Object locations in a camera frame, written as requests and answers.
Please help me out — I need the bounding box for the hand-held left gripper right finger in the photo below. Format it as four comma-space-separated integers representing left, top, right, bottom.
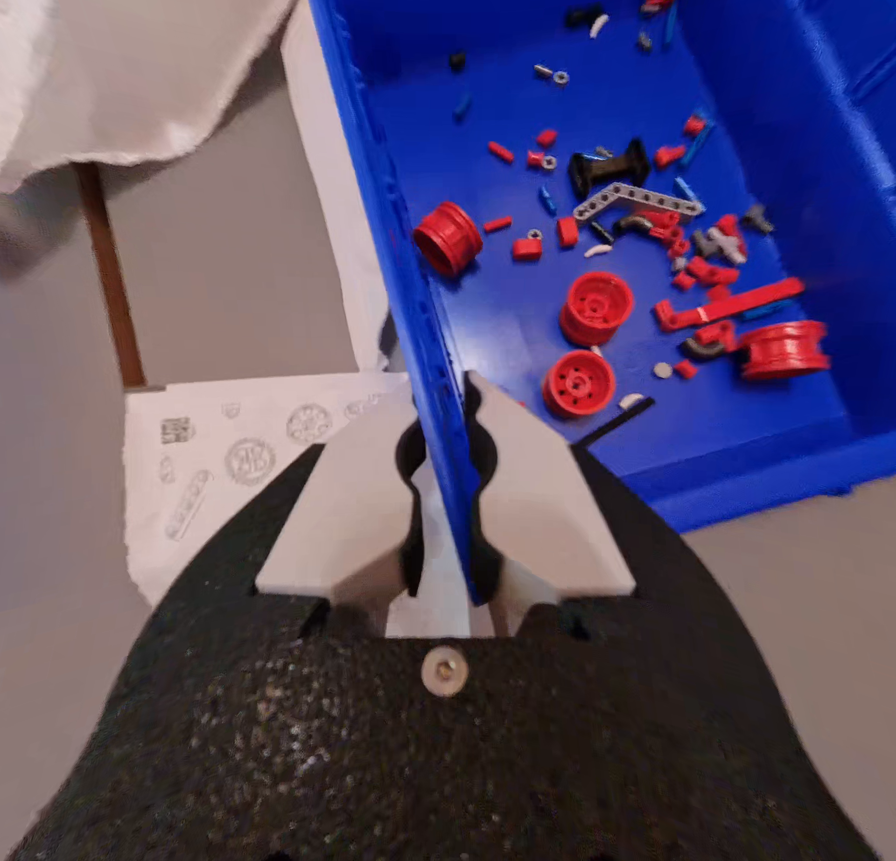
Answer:
462, 370, 638, 638

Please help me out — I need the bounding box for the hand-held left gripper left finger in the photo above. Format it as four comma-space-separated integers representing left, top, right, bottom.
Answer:
254, 392, 429, 638

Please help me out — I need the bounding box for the long black toy axle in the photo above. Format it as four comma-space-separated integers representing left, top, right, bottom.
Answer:
570, 398, 655, 449

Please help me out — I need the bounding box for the red toy wheel hub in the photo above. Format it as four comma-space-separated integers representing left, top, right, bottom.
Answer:
738, 320, 832, 381
413, 201, 484, 278
559, 272, 636, 347
542, 349, 617, 420

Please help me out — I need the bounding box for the blue tagged parts bin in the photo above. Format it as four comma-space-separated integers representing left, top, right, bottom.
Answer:
300, 0, 896, 606

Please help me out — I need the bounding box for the grey desk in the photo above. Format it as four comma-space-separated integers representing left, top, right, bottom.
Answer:
0, 35, 896, 861

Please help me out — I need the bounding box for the long red toy beam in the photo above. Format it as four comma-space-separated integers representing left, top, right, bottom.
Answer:
654, 277, 806, 333

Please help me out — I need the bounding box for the pile of small toy pieces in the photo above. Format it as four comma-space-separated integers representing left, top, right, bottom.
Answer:
448, 0, 806, 414

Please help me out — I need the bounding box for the grey bent toy beam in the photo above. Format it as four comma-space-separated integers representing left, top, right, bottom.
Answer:
573, 182, 704, 222

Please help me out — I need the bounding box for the black toy spool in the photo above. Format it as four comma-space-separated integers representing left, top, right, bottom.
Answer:
567, 137, 652, 201

